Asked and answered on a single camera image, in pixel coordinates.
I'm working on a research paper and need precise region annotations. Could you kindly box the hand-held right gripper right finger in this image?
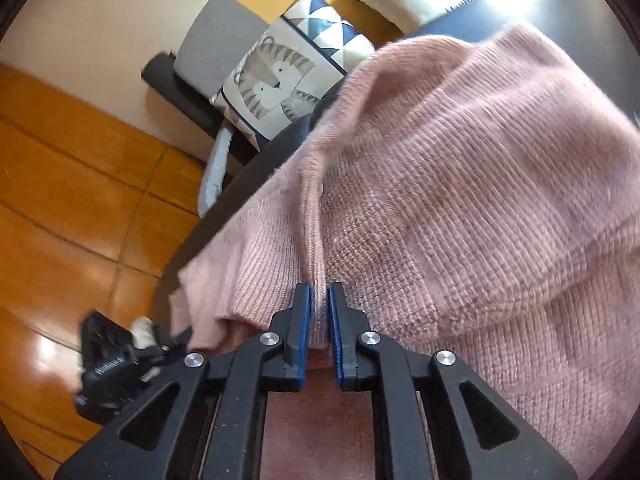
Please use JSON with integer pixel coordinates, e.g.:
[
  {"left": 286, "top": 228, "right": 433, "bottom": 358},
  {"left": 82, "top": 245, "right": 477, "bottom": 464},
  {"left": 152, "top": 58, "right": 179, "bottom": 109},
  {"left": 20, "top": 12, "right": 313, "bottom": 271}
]
[{"left": 327, "top": 282, "right": 578, "bottom": 480}]

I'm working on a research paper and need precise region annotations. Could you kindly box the tiger print cushion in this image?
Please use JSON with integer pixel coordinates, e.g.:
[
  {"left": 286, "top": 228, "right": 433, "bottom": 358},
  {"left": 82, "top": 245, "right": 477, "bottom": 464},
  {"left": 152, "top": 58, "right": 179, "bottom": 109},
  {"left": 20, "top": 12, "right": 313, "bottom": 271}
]
[{"left": 210, "top": 0, "right": 376, "bottom": 151}]

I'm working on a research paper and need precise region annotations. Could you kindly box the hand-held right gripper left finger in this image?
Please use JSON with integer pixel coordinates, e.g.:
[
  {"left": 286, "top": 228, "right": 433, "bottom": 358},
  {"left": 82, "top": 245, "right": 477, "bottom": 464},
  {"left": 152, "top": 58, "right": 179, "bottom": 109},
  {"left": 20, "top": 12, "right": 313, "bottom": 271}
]
[{"left": 54, "top": 282, "right": 315, "bottom": 480}]

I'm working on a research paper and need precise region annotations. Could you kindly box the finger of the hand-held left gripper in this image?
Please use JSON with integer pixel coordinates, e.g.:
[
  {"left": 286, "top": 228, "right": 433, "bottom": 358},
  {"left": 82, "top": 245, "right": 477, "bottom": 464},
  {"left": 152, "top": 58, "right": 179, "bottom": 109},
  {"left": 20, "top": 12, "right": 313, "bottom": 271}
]
[{"left": 132, "top": 326, "right": 193, "bottom": 367}]

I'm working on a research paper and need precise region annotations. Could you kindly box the pink knit sweater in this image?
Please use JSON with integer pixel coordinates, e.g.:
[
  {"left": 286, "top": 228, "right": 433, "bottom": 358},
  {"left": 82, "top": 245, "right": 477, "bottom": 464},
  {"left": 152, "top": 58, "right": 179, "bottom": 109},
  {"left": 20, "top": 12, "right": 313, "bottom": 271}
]
[{"left": 169, "top": 22, "right": 640, "bottom": 480}]

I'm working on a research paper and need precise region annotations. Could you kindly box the grey yellow blue sofa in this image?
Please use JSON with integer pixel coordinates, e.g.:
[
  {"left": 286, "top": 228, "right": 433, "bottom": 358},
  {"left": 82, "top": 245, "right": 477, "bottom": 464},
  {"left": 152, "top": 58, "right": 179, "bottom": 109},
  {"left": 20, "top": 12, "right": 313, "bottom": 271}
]
[{"left": 172, "top": 0, "right": 406, "bottom": 218}]

